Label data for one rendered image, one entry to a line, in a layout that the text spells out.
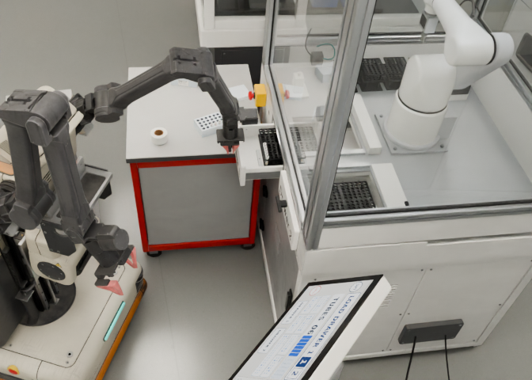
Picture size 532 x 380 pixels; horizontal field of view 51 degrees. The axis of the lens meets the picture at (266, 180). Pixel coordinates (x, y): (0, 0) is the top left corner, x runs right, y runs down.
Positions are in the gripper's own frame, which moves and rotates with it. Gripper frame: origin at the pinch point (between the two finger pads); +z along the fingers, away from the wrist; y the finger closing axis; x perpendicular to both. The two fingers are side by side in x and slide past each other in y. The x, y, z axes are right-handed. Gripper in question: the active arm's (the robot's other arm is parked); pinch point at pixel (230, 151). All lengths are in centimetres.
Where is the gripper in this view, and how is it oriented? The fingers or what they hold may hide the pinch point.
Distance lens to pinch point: 217.6
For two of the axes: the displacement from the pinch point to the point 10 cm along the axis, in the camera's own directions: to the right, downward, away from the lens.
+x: -1.3, -7.4, 6.6
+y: 9.9, -0.7, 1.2
